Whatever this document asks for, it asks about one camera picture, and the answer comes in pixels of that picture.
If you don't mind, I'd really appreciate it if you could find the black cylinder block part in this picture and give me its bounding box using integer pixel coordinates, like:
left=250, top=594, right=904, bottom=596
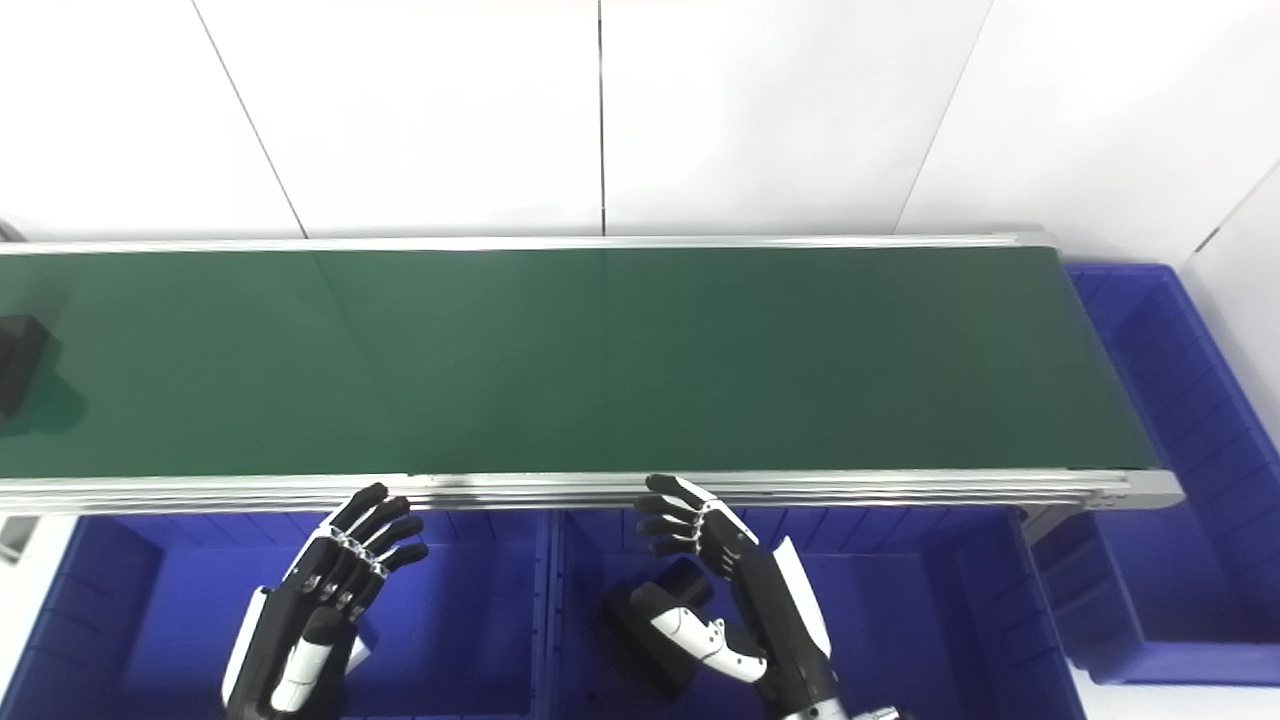
left=600, top=558, right=716, bottom=698
left=0, top=313, right=49, bottom=419

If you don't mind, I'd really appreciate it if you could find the aluminium conveyor leg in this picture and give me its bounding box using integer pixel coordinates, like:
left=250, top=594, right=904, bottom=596
left=1020, top=505, right=1077, bottom=547

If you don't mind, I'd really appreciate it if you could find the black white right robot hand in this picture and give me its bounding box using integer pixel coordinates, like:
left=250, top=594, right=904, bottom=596
left=630, top=474, right=839, bottom=717

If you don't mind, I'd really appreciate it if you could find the green belt aluminium conveyor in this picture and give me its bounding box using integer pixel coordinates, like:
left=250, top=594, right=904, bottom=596
left=0, top=233, right=1186, bottom=517

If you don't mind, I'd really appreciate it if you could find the blue plastic bin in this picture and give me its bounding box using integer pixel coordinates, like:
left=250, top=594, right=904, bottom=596
left=550, top=505, right=1091, bottom=720
left=1035, top=263, right=1280, bottom=687
left=0, top=510, right=557, bottom=720

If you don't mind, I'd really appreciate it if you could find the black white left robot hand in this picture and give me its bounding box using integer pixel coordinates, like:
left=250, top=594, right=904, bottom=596
left=222, top=483, right=431, bottom=720

